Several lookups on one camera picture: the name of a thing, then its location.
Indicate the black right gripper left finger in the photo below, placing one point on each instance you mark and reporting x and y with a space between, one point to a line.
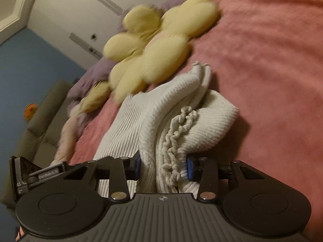
134 168

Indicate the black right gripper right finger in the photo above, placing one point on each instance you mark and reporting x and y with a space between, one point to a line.
194 168

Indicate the white knit sweater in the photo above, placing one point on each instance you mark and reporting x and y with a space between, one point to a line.
164 126

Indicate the person's hand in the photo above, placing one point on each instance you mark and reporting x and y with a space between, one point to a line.
20 234

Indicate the green sofa headboard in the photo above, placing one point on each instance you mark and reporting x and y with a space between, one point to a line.
40 139

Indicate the orange plush toy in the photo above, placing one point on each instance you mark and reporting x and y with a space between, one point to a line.
30 111

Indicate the cream long plush pillow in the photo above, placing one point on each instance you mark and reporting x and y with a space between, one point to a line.
68 137

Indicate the yellow oval cushion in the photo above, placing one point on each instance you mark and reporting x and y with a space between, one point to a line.
96 97

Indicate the yellow flower plush pillow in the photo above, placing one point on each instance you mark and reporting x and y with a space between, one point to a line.
155 45

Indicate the pink ribbed bed blanket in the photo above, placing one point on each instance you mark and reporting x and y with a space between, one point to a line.
266 59

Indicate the white wardrobe doors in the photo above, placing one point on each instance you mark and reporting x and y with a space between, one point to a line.
80 28

